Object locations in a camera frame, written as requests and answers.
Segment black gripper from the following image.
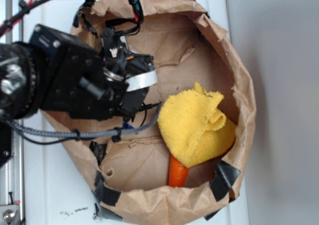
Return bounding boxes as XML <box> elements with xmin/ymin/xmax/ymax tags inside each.
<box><xmin>29</xmin><ymin>24</ymin><xmax>158</xmax><ymax>121</ymax></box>

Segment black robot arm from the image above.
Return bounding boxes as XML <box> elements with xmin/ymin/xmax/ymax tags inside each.
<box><xmin>0</xmin><ymin>24</ymin><xmax>158</xmax><ymax>121</ymax></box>

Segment white plastic tray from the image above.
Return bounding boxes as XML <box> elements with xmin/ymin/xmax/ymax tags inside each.
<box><xmin>21</xmin><ymin>0</ymin><xmax>250</xmax><ymax>225</ymax></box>

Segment brown paper bag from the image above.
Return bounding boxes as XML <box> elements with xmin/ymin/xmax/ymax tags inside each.
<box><xmin>62</xmin><ymin>0</ymin><xmax>256</xmax><ymax>225</ymax></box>

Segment yellow microfiber cloth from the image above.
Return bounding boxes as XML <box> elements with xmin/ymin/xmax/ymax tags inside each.
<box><xmin>158</xmin><ymin>82</ymin><xmax>237</xmax><ymax>168</ymax></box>

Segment orange carrot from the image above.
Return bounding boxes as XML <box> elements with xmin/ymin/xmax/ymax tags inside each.
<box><xmin>168</xmin><ymin>155</ymin><xmax>189</xmax><ymax>187</ymax></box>

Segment grey braided cable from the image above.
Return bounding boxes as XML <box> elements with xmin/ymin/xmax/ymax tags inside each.
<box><xmin>4</xmin><ymin>102</ymin><xmax>162</xmax><ymax>142</ymax></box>

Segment black mounting bracket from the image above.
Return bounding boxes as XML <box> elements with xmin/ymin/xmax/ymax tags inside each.
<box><xmin>0</xmin><ymin>123</ymin><xmax>13</xmax><ymax>168</ymax></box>

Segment red and black cable bundle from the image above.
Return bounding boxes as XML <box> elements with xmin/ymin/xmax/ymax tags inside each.
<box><xmin>0</xmin><ymin>0</ymin><xmax>83</xmax><ymax>38</ymax></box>

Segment green red black cable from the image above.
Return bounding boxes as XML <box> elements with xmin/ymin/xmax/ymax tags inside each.
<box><xmin>104</xmin><ymin>0</ymin><xmax>145</xmax><ymax>36</ymax></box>

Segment aluminium frame rail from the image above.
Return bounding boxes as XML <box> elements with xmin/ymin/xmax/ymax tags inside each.
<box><xmin>0</xmin><ymin>0</ymin><xmax>25</xmax><ymax>225</ymax></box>

